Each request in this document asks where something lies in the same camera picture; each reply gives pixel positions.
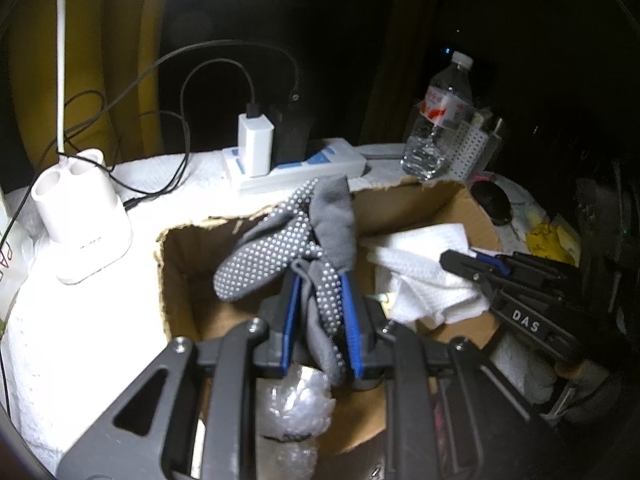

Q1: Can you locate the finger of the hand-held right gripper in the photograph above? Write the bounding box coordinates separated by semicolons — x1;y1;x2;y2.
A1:
470;251;577;282
440;250;502;312

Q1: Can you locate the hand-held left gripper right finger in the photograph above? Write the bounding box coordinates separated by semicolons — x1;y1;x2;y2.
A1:
340;272;567;480

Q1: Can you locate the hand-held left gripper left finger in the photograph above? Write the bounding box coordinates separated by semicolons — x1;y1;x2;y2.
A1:
56;272;303;480

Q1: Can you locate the white paper towel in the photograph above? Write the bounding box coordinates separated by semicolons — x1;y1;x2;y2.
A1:
360;224;491;328

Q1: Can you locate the grey dotted work glove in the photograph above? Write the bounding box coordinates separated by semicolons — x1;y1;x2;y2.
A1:
214;176;358;388

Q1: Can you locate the shallow cardboard box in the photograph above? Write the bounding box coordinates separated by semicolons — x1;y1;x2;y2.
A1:
157;177;503;456

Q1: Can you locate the yellow snack packet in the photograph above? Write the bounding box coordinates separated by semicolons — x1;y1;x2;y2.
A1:
527;222;576;263

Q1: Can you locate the black round lid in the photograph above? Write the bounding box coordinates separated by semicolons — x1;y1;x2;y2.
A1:
470;180;513;226

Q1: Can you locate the clear bubble wrap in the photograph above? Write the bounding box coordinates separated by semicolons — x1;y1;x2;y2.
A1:
257;365;336;480

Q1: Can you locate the white perforated basket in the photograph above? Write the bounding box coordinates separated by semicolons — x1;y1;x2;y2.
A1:
450;110;503;181

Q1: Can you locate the clear plastic water bottle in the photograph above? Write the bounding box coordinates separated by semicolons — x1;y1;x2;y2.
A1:
401;51;474;182

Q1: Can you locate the white power strip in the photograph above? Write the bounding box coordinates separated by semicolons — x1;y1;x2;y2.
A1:
222;139;368;193

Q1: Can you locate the white usb charger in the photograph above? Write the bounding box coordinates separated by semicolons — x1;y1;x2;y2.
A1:
236;113;274;178

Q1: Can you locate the black power adapter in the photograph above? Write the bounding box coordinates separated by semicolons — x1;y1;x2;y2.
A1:
272;105;313;166

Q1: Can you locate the white desk lamp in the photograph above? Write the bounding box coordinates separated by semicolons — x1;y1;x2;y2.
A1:
31;0;133;286

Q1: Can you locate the white package red print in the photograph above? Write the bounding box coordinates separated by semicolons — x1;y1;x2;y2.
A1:
0;195;28;316

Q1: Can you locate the yellow curtain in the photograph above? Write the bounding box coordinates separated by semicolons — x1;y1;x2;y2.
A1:
7;0;166;196

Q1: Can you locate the black charger cable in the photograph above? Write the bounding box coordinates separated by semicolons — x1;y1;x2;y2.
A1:
122;57;262;211

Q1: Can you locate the black adapter cable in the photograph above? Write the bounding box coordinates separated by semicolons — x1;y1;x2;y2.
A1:
0;40;303;241

